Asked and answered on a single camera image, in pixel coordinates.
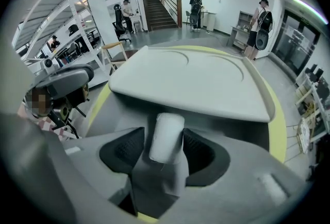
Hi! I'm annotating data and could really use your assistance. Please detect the grey desk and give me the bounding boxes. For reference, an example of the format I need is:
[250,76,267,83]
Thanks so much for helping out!
[226,10,256,51]

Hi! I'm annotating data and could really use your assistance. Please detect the gold wire chair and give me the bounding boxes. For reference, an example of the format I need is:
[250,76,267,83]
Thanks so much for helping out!
[285,100,317,154]

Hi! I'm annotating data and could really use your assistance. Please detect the patterned seat cushion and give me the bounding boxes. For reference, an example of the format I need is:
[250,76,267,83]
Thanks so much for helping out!
[296,116,314,154]

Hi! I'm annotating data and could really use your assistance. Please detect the dark staircase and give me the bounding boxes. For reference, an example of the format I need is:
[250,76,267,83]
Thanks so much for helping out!
[141,0,183,32]

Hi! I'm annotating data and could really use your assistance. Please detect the long ceiling light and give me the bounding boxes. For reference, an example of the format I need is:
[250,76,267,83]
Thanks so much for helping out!
[292,0,329,25]

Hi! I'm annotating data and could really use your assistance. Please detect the wooden chair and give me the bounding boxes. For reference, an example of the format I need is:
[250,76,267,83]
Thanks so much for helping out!
[101,41,139,76]

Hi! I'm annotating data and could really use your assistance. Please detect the black backpack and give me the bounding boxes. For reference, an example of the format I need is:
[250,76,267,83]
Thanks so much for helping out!
[257,10,274,32]

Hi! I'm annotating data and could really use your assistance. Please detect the white side table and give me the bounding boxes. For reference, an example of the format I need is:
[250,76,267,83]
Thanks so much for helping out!
[295,63,330,141]

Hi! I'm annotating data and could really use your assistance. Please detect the red checkered tablecloth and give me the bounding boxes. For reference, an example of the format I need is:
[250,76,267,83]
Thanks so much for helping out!
[18,111,78,143]

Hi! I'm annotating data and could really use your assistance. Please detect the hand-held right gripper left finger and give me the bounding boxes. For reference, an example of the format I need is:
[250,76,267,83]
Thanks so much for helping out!
[63,127,145,216]

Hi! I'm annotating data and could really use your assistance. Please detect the black office chair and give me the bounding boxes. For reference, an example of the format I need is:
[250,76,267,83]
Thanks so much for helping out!
[112,4,132,43]

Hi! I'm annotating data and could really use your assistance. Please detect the black round case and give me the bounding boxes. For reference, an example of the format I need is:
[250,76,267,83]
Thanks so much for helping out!
[254,29,271,51]

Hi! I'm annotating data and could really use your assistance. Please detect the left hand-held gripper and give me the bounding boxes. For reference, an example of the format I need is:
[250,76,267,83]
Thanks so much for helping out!
[27,64,95,94]

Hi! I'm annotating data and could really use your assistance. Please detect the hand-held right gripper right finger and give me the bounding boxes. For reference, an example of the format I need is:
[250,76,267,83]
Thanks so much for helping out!
[164,127,308,224]

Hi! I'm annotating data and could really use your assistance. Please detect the small white table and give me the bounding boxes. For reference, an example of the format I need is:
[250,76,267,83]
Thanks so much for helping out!
[128,13,145,33]

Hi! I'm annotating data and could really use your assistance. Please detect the dark glass door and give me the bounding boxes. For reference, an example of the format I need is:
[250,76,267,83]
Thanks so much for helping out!
[272,9,322,77]

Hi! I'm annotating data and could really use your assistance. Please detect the white cylinder roll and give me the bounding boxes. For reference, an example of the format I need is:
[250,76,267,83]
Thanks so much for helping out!
[148,112,186,163]

